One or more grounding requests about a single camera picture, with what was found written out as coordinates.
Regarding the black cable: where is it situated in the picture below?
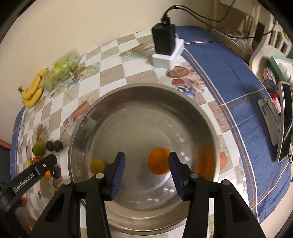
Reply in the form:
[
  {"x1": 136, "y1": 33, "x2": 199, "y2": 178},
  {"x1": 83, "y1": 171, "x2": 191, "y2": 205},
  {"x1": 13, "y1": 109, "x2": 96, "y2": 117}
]
[{"x1": 161, "y1": 0, "x2": 276, "y2": 39}]

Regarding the small orange mandarin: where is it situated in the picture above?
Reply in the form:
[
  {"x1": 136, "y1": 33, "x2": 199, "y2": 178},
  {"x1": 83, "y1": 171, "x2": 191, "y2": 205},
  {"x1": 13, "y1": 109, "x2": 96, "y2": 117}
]
[{"x1": 32, "y1": 157, "x2": 41, "y2": 163}]

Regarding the dark plum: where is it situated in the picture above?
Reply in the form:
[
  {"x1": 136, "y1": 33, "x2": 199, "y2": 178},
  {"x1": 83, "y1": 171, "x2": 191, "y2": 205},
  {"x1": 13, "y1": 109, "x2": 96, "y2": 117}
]
[
  {"x1": 49, "y1": 165, "x2": 61, "y2": 179},
  {"x1": 46, "y1": 140, "x2": 54, "y2": 152},
  {"x1": 53, "y1": 140, "x2": 63, "y2": 152}
]

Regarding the banana bunch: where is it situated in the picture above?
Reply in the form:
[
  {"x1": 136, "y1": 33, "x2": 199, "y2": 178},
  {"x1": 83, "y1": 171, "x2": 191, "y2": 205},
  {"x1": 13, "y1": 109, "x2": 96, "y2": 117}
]
[{"x1": 17, "y1": 69, "x2": 47, "y2": 108}]

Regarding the colourful can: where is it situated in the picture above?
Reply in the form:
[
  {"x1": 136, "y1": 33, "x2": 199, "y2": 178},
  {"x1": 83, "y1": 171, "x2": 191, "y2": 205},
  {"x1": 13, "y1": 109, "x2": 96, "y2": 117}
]
[{"x1": 262, "y1": 67, "x2": 277, "y2": 94}]

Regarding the checkered blue tablecloth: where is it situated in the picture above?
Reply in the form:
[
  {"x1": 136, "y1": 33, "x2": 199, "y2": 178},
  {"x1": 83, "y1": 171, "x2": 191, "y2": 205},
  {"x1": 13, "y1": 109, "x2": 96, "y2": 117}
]
[{"x1": 10, "y1": 26, "x2": 292, "y2": 237}]

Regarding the large steel bowl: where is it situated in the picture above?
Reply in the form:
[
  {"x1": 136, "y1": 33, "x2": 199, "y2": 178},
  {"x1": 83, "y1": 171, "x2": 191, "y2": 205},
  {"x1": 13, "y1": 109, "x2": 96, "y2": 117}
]
[{"x1": 68, "y1": 83, "x2": 220, "y2": 235}]

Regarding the clear box of green fruit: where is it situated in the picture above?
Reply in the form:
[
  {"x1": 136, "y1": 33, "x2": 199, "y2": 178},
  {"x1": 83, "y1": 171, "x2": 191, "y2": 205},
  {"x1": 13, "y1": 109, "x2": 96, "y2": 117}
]
[{"x1": 39, "y1": 48, "x2": 80, "y2": 92}]

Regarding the smartphone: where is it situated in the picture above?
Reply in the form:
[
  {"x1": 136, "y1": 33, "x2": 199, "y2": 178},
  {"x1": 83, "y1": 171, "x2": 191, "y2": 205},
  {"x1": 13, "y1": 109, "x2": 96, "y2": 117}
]
[{"x1": 276, "y1": 81, "x2": 292, "y2": 163}]

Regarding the black power adapter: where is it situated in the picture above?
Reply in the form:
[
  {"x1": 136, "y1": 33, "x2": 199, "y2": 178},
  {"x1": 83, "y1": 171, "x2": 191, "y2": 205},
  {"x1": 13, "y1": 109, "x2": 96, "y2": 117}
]
[{"x1": 151, "y1": 16, "x2": 176, "y2": 55}]

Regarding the small yellow lemon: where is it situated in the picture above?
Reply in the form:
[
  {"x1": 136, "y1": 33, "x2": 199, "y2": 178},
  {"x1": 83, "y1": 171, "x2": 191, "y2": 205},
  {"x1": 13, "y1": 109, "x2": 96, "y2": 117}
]
[{"x1": 90, "y1": 159, "x2": 106, "y2": 174}]

